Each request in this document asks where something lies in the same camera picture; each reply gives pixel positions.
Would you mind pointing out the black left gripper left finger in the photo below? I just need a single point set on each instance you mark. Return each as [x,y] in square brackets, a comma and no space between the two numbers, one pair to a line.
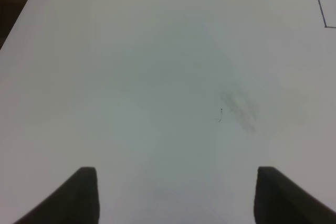
[75,201]

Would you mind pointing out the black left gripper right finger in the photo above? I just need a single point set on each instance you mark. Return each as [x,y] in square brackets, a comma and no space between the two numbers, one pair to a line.
[279,200]

